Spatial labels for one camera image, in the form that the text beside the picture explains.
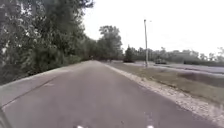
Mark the dark bush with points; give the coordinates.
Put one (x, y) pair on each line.
(128, 55)

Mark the grey asphalt path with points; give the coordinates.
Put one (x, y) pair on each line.
(96, 96)

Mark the tall pole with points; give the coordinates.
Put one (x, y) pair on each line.
(145, 43)

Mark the vehicle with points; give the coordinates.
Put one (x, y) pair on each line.
(160, 61)

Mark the dry grass verge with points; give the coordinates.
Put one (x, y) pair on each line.
(176, 80)

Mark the distant row of trees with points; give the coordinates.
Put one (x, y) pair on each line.
(180, 56)

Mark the pale gravel strip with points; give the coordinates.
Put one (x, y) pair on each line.
(173, 95)

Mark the robot's own part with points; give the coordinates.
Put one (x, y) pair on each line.
(80, 126)
(150, 126)

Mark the grey asphalt road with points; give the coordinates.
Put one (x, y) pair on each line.
(200, 68)

